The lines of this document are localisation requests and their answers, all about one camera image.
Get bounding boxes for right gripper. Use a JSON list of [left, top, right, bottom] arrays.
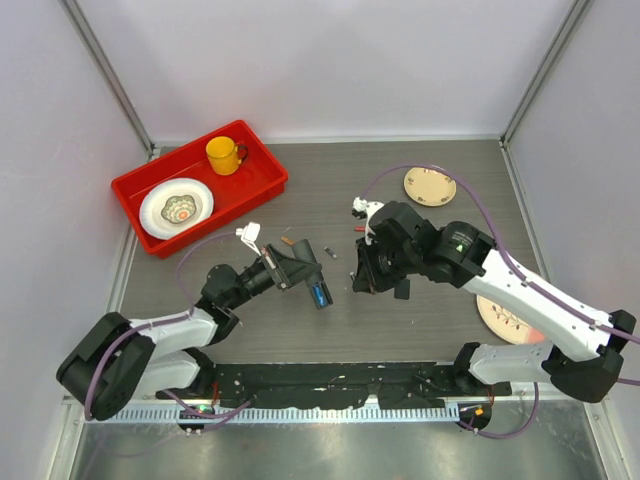
[[355, 235, 419, 295]]

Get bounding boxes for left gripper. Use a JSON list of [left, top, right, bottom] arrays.
[[226, 244, 320, 310]]

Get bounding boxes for blue battery cluster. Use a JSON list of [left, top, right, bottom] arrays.
[[311, 285, 332, 309]]

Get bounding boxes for black battery cover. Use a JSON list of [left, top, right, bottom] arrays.
[[394, 278, 410, 300]]

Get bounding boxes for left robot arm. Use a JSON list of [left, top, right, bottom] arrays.
[[56, 240, 329, 421]]

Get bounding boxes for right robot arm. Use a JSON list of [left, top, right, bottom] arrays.
[[352, 198, 636, 403]]

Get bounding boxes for red plastic tray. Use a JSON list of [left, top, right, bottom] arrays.
[[111, 120, 288, 258]]

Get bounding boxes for cream floral plate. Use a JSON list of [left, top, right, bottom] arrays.
[[403, 168, 457, 207]]

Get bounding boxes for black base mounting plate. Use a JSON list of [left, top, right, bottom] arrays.
[[171, 362, 512, 410]]

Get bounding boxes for yellow mug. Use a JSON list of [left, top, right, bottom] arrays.
[[205, 136, 249, 176]]

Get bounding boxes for small patterned bowl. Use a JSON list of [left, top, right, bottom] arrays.
[[160, 195, 198, 225]]

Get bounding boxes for pink white plate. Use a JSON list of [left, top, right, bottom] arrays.
[[476, 296, 545, 345]]

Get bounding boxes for white paper plate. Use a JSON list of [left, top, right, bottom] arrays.
[[138, 178, 215, 240]]

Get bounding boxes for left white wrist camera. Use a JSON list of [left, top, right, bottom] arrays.
[[235, 222, 261, 256]]

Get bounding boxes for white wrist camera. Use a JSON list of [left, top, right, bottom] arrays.
[[235, 222, 261, 256], [351, 197, 384, 245]]

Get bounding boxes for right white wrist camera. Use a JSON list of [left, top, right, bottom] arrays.
[[351, 197, 384, 245]]

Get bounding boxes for white slotted cable duct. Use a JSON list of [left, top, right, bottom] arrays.
[[106, 402, 460, 427]]

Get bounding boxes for left aluminium frame post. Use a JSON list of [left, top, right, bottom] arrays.
[[59, 0, 155, 158]]

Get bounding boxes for aluminium frame post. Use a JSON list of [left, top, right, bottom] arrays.
[[499, 0, 593, 149], [59, 0, 155, 158]]

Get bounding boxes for right aluminium frame post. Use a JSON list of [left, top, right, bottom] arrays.
[[499, 0, 593, 149]]

